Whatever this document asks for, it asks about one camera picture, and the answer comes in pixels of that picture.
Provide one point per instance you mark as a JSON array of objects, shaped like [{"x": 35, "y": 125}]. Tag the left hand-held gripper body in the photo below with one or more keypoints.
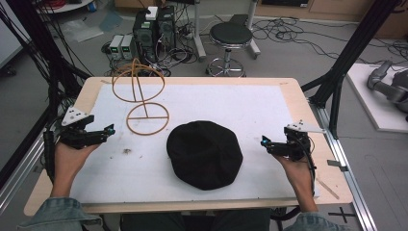
[{"x": 74, "y": 130}]

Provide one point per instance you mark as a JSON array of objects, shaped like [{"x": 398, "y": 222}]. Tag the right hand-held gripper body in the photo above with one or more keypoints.
[{"x": 293, "y": 141}]

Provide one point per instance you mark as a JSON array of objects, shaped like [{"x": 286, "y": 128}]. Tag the black hat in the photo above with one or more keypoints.
[{"x": 204, "y": 154}]

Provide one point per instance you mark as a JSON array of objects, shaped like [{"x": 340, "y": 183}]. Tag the person's left hand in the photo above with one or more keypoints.
[{"x": 70, "y": 162}]

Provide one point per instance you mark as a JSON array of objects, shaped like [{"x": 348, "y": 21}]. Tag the person's right hand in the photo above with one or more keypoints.
[{"x": 296, "y": 174}]

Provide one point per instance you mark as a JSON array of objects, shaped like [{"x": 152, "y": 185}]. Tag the white table mat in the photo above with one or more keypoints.
[{"x": 192, "y": 141}]

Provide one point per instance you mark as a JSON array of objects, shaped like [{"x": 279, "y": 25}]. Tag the grey power supply unit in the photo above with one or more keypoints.
[
  {"x": 126, "y": 47},
  {"x": 115, "y": 47}
]

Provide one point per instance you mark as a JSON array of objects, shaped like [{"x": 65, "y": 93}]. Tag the white platform board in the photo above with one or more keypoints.
[{"x": 375, "y": 96}]

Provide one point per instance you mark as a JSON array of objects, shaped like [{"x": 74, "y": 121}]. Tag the black round stool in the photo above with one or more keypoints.
[{"x": 230, "y": 45}]

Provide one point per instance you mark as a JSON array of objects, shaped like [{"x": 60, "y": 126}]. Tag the person's dark trousers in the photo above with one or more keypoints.
[{"x": 195, "y": 220}]

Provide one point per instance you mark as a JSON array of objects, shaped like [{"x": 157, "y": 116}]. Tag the black computer tower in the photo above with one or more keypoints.
[{"x": 154, "y": 32}]

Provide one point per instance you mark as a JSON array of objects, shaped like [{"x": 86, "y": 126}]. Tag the white desk leg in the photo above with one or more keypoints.
[{"x": 198, "y": 29}]

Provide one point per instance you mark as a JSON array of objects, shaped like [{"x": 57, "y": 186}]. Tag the aluminium table rail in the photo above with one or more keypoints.
[
  {"x": 19, "y": 173},
  {"x": 344, "y": 166}
]

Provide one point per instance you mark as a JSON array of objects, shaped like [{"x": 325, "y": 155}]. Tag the black metal frame post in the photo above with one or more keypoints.
[
  {"x": 48, "y": 48},
  {"x": 351, "y": 53}
]

